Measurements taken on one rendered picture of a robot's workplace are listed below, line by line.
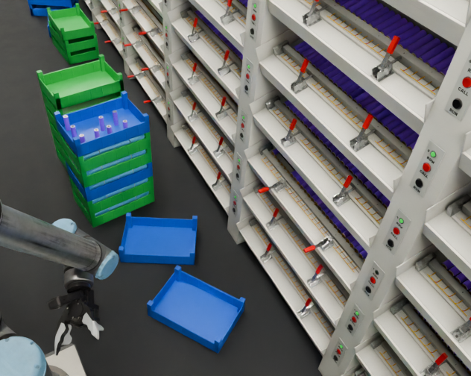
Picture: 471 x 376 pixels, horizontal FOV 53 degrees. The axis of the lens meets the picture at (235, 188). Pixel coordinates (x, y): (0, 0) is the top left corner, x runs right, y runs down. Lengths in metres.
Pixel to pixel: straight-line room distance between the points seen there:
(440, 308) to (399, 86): 0.50
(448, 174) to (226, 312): 1.10
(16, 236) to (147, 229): 1.02
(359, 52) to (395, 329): 0.71
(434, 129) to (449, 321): 0.44
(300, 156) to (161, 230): 0.87
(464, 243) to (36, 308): 1.47
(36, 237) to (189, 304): 0.83
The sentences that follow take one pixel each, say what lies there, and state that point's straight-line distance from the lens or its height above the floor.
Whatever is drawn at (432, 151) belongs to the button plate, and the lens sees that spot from 0.99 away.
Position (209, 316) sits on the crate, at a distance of 1.83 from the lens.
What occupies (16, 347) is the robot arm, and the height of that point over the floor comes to 0.37.
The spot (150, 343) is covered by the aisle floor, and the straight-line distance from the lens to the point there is 1.79.
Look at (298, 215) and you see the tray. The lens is 1.51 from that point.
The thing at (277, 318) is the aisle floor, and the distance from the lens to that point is 1.85.
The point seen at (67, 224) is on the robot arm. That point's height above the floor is 0.47.
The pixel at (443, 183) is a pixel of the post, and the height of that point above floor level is 0.98.
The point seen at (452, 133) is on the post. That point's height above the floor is 1.08.
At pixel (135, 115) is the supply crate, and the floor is 0.41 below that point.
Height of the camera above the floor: 1.58
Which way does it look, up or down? 44 degrees down
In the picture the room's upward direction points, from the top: 6 degrees clockwise
